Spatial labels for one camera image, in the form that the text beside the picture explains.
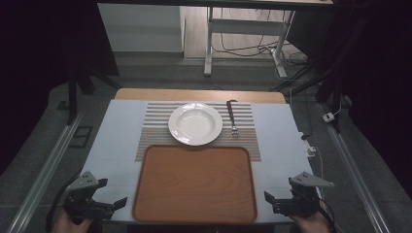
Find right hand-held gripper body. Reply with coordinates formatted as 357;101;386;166
272;171;335;217

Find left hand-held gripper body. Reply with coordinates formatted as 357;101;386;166
62;170;116;224

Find person's right hand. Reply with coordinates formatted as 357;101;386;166
289;212;332;233

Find person's left hand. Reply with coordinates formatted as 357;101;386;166
51;212;94;233

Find white table cover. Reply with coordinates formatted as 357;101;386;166
80;98;323;225

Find white power strip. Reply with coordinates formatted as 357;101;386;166
299;130;318;158

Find striped woven placemat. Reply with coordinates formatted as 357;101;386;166
134;101;262;163

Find brown wooden tray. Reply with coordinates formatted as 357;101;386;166
131;144;258;225

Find black metal stand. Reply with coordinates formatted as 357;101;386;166
270;48;349;134
66;48;123;126

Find white plate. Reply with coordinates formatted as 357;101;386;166
167;102;224;147

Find white cabinet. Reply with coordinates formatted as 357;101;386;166
97;3;186;54

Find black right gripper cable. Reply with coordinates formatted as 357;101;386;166
315;193;339;233

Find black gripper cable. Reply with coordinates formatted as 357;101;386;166
44;169;84;233
315;193;339;233

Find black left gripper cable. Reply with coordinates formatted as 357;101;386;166
44;169;84;233

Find white cable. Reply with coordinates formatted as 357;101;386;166
312;145;326;199

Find aluminium rail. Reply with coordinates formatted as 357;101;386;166
318;102;392;233
5;111;86;233

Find black floor frame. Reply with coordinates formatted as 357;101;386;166
68;124;94;150

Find dark-handled metal fork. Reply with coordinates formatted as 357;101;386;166
225;99;240;137

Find black floor cables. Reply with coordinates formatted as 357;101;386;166
211;8;309;66

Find white desk frame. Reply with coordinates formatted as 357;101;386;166
203;6;296;79

